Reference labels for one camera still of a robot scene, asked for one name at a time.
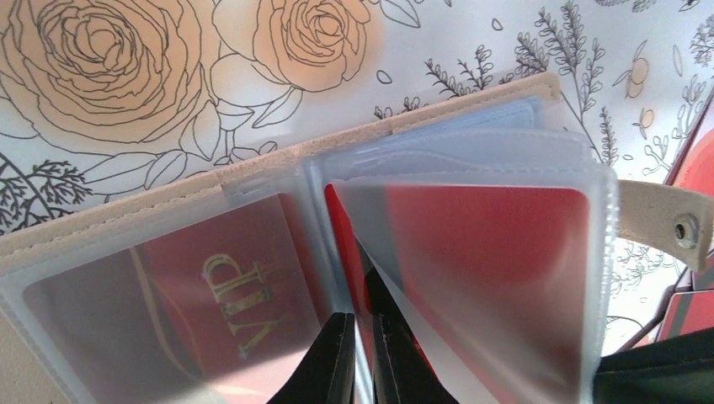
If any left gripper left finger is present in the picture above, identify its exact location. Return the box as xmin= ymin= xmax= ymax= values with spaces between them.
xmin=269 ymin=312 xmax=355 ymax=404

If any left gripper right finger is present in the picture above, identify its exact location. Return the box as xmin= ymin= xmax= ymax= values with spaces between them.
xmin=373 ymin=315 xmax=456 ymax=404

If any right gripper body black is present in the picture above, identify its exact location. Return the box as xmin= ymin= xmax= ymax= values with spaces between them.
xmin=593 ymin=328 xmax=713 ymax=403

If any beige card holder wallet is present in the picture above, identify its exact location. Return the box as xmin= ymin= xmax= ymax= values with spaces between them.
xmin=1 ymin=73 xmax=713 ymax=403

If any clear card red dot left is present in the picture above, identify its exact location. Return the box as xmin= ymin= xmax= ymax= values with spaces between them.
xmin=664 ymin=94 xmax=713 ymax=197

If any floral patterned table mat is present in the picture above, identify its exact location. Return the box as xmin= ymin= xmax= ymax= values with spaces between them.
xmin=0 ymin=0 xmax=714 ymax=358

